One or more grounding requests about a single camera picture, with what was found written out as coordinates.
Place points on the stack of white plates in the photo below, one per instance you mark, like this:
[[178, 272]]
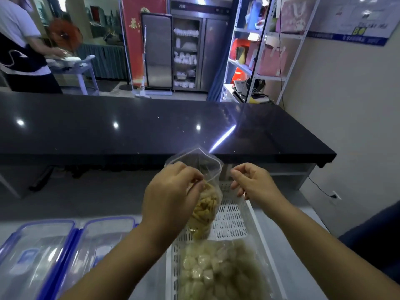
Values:
[[72, 60]]

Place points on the black small appliance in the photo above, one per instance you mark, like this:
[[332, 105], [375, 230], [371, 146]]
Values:
[[256, 85]]

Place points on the white perforated plastic basket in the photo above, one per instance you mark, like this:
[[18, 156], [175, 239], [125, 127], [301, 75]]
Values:
[[231, 215]]

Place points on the pile of pale food cubes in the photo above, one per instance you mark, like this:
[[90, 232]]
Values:
[[212, 271]]

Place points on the red standing banner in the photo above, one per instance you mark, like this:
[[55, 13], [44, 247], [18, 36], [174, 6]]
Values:
[[132, 43]]

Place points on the patterned pink gift bag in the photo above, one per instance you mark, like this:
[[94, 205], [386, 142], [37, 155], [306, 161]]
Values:
[[295, 18]]

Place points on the white flat mop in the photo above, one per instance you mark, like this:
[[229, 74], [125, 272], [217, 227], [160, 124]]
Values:
[[153, 93]]

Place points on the group of white dishes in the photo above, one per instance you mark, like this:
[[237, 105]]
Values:
[[186, 59]]

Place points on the blue-bordered wall poster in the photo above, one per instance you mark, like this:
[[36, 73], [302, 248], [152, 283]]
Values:
[[343, 15]]

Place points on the narrow pink gift bag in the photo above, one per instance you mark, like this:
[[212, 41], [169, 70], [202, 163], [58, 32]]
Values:
[[251, 54]]

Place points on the person's left hand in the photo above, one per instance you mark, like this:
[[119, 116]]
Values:
[[168, 203]]

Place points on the clear blue-clipped plastic container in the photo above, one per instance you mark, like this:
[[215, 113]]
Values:
[[4, 246], [93, 278]]

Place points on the person's right hand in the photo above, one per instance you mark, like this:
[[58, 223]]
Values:
[[259, 187]]

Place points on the red bucket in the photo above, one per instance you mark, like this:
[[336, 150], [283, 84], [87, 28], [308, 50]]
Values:
[[239, 74]]

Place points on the red gift box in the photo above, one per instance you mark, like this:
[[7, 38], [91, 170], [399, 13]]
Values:
[[232, 43]]

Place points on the white metal shelf rack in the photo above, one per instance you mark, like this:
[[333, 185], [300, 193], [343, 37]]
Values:
[[243, 68]]

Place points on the person's right forearm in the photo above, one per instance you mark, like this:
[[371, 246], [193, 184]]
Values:
[[328, 253]]

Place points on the black top bar counter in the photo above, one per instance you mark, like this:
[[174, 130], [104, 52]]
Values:
[[125, 128]]

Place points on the white wall socket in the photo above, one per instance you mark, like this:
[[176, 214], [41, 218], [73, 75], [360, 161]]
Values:
[[336, 195]]

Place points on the blue bottle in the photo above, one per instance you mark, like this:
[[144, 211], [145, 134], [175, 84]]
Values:
[[255, 12]]

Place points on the pale plastic serving cart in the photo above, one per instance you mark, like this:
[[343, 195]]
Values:
[[84, 68]]

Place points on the person's left forearm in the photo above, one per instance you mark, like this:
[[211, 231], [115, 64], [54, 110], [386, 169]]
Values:
[[109, 271]]

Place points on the stainless steel dish cabinet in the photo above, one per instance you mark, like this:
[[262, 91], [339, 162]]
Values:
[[157, 49]]

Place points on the bag of yellow strip snacks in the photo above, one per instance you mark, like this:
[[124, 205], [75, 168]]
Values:
[[193, 156]]

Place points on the blue curtain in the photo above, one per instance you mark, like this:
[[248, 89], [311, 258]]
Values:
[[218, 78]]

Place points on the bag of pale round snacks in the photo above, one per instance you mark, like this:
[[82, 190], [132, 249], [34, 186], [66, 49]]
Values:
[[264, 278]]

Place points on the wide pink gift bag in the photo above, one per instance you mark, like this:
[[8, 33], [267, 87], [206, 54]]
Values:
[[272, 62]]

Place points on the teal skirted table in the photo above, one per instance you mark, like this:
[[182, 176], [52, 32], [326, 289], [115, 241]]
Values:
[[106, 60]]

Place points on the white small appliance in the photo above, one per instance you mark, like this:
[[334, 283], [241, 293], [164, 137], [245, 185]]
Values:
[[240, 85]]

